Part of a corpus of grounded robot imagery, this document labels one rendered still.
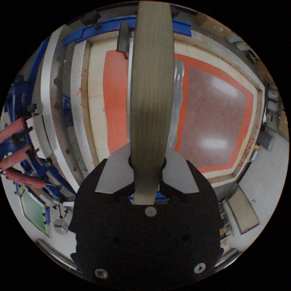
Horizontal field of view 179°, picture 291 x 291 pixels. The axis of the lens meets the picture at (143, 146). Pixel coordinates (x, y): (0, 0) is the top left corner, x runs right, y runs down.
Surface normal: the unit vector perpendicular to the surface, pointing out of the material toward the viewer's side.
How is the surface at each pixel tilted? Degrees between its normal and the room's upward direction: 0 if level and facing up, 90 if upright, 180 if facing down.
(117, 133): 0
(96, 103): 0
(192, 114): 0
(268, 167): 90
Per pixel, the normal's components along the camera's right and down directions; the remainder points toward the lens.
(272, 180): -1.00, -0.03
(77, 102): 0.00, 0.48
